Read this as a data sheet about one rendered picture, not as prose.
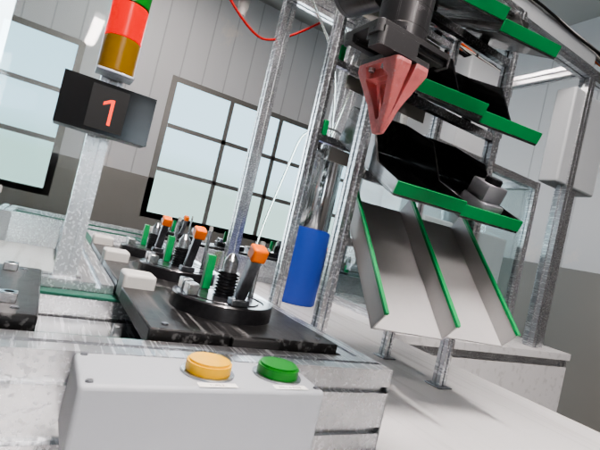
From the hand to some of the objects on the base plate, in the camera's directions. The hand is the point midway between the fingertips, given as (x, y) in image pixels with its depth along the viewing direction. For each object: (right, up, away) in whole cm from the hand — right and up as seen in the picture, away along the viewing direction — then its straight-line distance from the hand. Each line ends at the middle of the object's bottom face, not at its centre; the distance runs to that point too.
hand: (379, 126), depth 48 cm
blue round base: (-11, -38, +112) cm, 119 cm away
